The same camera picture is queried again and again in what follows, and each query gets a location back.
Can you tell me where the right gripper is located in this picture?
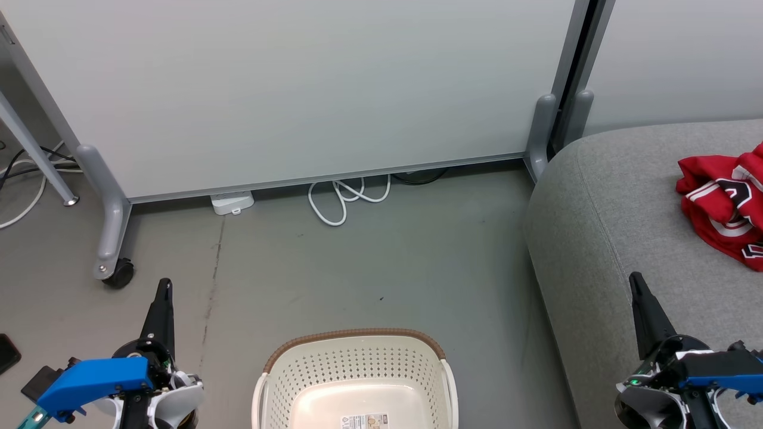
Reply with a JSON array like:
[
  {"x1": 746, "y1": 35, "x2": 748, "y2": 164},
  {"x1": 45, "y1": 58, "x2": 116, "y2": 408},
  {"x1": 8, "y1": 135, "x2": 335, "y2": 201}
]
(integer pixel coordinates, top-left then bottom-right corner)
[{"x1": 615, "y1": 272, "x2": 737, "y2": 429}]

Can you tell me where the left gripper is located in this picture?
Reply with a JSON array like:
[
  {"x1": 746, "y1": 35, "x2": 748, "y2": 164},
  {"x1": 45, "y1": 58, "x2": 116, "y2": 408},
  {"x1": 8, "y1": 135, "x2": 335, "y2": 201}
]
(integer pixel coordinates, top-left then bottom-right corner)
[{"x1": 110, "y1": 278, "x2": 204, "y2": 429}]

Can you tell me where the red sports jersey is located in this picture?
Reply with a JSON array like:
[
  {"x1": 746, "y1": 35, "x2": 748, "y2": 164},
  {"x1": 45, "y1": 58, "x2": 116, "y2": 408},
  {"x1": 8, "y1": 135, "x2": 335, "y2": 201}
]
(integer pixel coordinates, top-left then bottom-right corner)
[{"x1": 675, "y1": 142, "x2": 763, "y2": 273}]

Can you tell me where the cream plastic laundry basket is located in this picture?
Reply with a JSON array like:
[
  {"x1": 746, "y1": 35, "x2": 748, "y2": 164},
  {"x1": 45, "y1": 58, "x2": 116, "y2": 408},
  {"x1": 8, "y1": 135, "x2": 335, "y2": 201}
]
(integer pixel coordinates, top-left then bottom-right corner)
[{"x1": 252, "y1": 328, "x2": 460, "y2": 429}]

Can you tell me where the black caster wheel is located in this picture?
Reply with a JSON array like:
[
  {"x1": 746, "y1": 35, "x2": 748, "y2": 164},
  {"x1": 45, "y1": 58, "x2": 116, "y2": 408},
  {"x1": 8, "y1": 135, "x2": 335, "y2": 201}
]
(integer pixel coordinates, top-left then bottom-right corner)
[{"x1": 101, "y1": 258, "x2": 135, "y2": 290}]

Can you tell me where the grey fabric sofa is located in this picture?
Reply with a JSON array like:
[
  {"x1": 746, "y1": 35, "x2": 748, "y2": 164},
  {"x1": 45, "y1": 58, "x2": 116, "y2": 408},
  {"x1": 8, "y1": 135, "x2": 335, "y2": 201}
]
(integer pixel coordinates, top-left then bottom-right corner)
[{"x1": 525, "y1": 119, "x2": 763, "y2": 429}]

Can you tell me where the white power adapter box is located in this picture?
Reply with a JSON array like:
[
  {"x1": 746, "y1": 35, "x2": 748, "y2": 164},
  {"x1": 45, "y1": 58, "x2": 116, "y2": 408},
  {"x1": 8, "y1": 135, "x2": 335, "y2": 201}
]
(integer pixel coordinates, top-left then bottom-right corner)
[{"x1": 210, "y1": 191, "x2": 255, "y2": 216}]

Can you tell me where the black smartphone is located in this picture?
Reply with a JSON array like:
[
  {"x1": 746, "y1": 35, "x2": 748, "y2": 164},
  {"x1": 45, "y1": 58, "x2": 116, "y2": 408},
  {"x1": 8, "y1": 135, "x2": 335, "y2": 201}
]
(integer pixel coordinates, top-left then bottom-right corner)
[{"x1": 0, "y1": 334, "x2": 22, "y2": 376}]

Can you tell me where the grey metal table leg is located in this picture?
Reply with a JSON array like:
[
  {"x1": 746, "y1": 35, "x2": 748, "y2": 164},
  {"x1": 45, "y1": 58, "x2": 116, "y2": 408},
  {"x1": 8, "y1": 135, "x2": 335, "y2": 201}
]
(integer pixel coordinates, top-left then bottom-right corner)
[{"x1": 0, "y1": 89, "x2": 80, "y2": 207}]

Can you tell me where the narrow white partition panel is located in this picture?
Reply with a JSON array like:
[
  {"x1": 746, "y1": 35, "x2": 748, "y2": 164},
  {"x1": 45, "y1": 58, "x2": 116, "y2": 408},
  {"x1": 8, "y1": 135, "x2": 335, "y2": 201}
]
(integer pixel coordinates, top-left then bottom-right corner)
[{"x1": 563, "y1": 0, "x2": 763, "y2": 147}]

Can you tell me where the wide white partition panel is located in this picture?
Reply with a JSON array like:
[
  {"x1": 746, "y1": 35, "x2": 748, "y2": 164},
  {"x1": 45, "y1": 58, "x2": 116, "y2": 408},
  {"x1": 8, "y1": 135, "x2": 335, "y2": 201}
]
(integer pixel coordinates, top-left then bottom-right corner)
[{"x1": 0, "y1": 0, "x2": 579, "y2": 282}]

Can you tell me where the blue right camera mount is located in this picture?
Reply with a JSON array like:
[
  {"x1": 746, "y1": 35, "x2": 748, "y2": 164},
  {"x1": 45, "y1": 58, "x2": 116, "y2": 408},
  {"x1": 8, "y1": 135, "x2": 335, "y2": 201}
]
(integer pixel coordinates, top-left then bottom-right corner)
[{"x1": 677, "y1": 350, "x2": 763, "y2": 399}]

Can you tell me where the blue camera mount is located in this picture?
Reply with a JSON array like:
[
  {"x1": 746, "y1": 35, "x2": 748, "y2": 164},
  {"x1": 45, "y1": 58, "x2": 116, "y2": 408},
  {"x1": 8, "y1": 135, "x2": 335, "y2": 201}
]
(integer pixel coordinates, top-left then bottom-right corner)
[
  {"x1": 677, "y1": 350, "x2": 763, "y2": 399},
  {"x1": 36, "y1": 356, "x2": 157, "y2": 421}
]

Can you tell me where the blue left camera mount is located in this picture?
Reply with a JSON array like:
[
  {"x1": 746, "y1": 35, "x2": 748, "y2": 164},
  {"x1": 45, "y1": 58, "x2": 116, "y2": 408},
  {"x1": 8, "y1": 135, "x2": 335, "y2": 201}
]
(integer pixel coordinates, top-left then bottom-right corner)
[{"x1": 36, "y1": 356, "x2": 157, "y2": 421}]

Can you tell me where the thick white floor cable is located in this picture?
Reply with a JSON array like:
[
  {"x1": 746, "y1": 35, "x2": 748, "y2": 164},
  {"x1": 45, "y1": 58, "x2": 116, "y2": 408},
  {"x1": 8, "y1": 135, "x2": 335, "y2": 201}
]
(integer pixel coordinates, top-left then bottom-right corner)
[{"x1": 0, "y1": 142, "x2": 81, "y2": 230}]

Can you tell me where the white coiled power cable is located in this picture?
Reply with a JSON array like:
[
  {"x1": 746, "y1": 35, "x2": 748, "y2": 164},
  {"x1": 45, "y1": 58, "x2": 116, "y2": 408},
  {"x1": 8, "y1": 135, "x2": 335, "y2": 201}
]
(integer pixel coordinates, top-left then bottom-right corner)
[{"x1": 308, "y1": 175, "x2": 392, "y2": 227}]

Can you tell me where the black floor cable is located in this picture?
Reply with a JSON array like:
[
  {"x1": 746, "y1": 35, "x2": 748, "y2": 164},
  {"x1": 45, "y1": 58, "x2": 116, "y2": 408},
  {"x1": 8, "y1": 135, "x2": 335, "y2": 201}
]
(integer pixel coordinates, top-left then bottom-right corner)
[{"x1": 390, "y1": 169, "x2": 449, "y2": 186}]

